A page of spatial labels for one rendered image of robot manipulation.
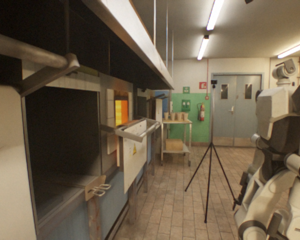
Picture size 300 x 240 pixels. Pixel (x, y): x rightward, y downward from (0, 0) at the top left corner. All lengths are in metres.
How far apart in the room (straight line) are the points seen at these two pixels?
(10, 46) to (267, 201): 1.10
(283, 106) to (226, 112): 4.29
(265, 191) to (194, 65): 4.38
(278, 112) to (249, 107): 4.42
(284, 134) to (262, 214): 0.44
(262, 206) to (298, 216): 0.25
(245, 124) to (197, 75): 1.94
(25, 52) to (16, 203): 0.32
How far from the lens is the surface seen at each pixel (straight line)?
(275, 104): 0.90
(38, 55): 0.35
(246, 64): 5.33
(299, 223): 0.89
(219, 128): 5.15
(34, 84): 0.47
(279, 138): 0.94
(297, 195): 0.88
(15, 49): 0.32
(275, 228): 0.93
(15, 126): 0.45
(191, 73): 5.03
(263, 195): 1.03
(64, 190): 0.98
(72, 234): 1.08
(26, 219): 0.53
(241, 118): 5.26
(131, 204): 1.92
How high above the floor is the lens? 1.30
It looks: 6 degrees down
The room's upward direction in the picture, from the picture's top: straight up
